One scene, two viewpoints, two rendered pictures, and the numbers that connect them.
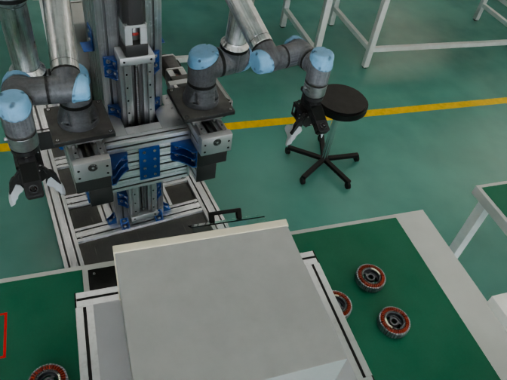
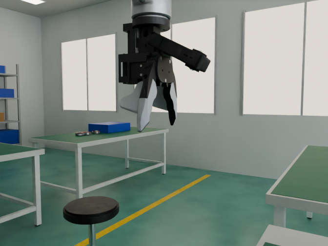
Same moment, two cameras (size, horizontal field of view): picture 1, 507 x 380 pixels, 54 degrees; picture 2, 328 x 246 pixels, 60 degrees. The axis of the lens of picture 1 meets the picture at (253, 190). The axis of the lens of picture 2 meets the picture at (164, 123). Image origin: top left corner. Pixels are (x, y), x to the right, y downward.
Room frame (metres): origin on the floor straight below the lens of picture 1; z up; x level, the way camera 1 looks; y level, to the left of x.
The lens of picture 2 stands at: (0.95, 0.14, 1.20)
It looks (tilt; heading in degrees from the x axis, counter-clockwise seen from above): 4 degrees down; 326
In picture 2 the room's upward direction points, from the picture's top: straight up
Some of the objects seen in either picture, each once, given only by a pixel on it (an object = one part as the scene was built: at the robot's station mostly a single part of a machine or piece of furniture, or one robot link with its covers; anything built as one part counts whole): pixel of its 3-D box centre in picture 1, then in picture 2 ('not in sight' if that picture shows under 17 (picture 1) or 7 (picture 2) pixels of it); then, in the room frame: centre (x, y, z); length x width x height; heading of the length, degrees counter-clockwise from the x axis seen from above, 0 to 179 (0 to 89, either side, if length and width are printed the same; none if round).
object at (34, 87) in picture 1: (23, 91); not in sight; (1.04, 0.64, 1.45); 0.11 x 0.11 x 0.08; 25
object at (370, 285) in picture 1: (370, 277); not in sight; (1.15, -0.49, 0.77); 0.11 x 0.11 x 0.04
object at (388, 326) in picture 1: (393, 322); not in sight; (0.97, -0.57, 0.77); 0.11 x 0.11 x 0.04
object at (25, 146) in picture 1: (21, 139); not in sight; (0.94, 0.62, 1.37); 0.08 x 0.08 x 0.05
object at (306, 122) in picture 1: (308, 106); (147, 54); (1.42, -0.14, 1.29); 0.09 x 0.08 x 0.12; 32
